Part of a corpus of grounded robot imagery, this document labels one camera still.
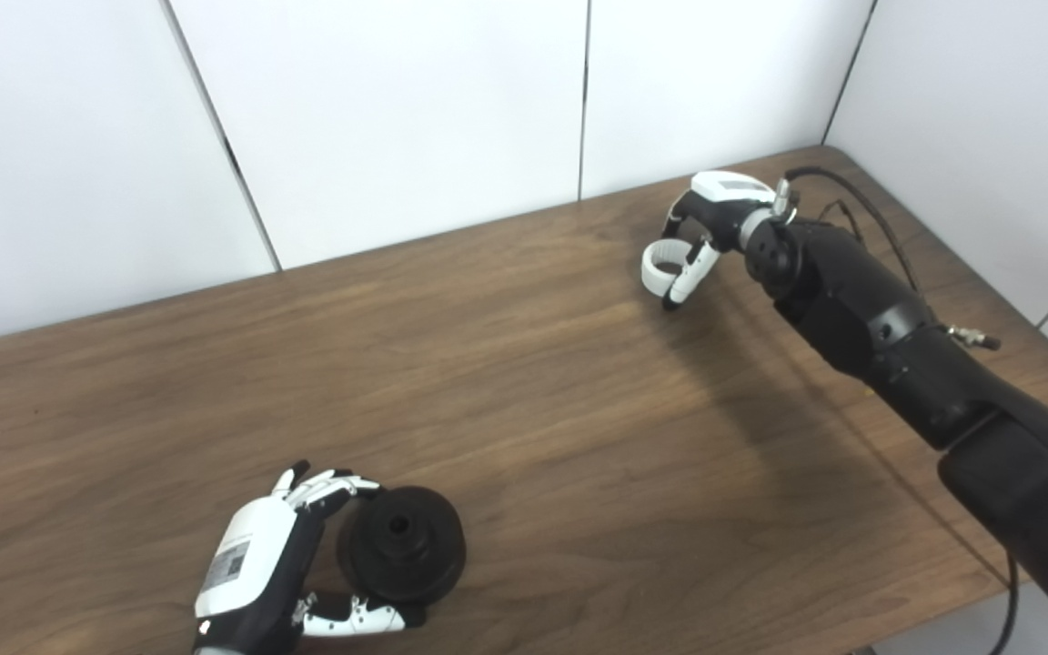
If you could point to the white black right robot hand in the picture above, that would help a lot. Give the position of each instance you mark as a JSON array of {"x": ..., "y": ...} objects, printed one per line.
[{"x": 729, "y": 205}]

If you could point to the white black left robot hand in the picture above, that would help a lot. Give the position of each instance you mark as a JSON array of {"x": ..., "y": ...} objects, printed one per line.
[{"x": 246, "y": 555}]

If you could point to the round black stepped part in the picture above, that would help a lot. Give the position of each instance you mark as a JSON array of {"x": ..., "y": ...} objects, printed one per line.
[{"x": 415, "y": 564}]

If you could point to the silver right forearm connector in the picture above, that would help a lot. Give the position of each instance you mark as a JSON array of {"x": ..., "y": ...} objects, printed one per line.
[{"x": 974, "y": 337}]

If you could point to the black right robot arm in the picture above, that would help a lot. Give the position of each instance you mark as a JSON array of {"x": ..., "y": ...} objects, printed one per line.
[{"x": 897, "y": 346}]

